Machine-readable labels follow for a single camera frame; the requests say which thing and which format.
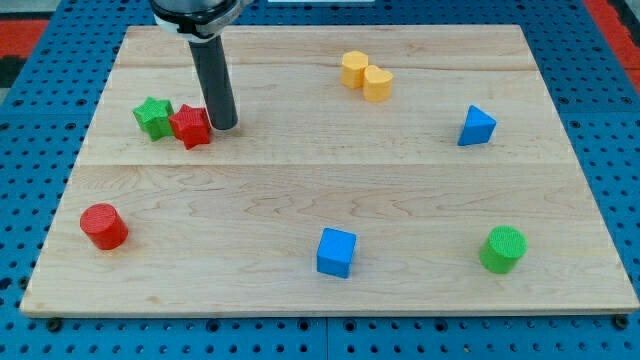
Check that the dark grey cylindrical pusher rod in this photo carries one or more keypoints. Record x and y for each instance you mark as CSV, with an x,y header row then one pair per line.
x,y
212,71

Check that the red star block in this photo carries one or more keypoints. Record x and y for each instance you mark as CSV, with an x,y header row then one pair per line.
x,y
191,126

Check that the green star block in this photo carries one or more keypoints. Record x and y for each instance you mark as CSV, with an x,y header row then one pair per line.
x,y
152,116

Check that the yellow hexagon block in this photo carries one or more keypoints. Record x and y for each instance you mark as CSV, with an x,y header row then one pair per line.
x,y
353,65

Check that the yellow heart block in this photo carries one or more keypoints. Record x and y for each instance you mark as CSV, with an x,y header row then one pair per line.
x,y
377,84

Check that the red cylinder block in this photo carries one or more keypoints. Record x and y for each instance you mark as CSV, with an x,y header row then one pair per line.
x,y
103,225

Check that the light wooden board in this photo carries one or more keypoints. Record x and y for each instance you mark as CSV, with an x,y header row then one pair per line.
x,y
231,228

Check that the blue cube block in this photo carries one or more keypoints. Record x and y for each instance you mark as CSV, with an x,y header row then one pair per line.
x,y
335,252

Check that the blue triangle block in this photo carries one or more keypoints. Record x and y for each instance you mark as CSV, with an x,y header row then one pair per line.
x,y
478,127

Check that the green cylinder block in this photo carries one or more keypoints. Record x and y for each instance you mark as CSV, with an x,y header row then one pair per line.
x,y
504,247

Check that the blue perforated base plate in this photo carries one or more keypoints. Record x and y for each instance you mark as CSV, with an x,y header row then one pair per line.
x,y
49,107

